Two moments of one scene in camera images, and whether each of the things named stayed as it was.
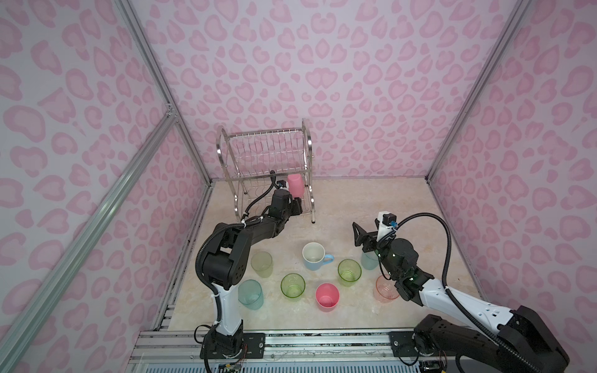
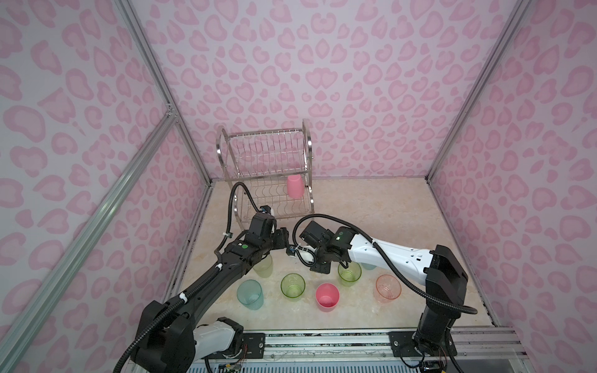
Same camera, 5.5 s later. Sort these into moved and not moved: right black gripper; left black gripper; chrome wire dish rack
Moved: left black gripper; right black gripper
Not moved: chrome wire dish rack
